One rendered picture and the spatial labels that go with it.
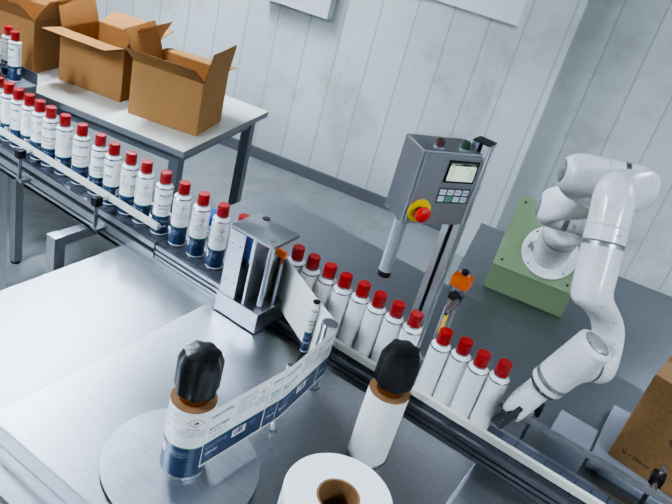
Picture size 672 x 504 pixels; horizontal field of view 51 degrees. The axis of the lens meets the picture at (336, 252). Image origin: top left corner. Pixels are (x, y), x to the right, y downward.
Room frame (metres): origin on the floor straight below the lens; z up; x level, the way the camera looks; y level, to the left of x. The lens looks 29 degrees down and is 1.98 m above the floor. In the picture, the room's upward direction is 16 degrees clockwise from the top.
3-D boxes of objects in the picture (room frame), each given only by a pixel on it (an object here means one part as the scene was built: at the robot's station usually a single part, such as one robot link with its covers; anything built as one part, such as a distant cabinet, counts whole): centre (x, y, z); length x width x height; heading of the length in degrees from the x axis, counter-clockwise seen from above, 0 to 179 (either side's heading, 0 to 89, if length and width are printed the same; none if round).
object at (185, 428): (0.97, 0.18, 1.04); 0.09 x 0.09 x 0.29
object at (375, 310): (1.49, -0.14, 0.98); 0.05 x 0.05 x 0.20
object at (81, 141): (1.98, 0.86, 0.98); 0.05 x 0.05 x 0.20
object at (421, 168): (1.56, -0.18, 1.38); 0.17 x 0.10 x 0.19; 119
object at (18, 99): (2.11, 1.14, 0.98); 0.05 x 0.05 x 0.20
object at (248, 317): (1.54, 0.18, 1.01); 0.14 x 0.13 x 0.26; 64
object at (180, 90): (3.02, 0.89, 0.97); 0.51 x 0.42 x 0.37; 171
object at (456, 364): (1.39, -0.35, 0.98); 0.05 x 0.05 x 0.20
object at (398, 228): (1.60, -0.14, 1.18); 0.04 x 0.04 x 0.21
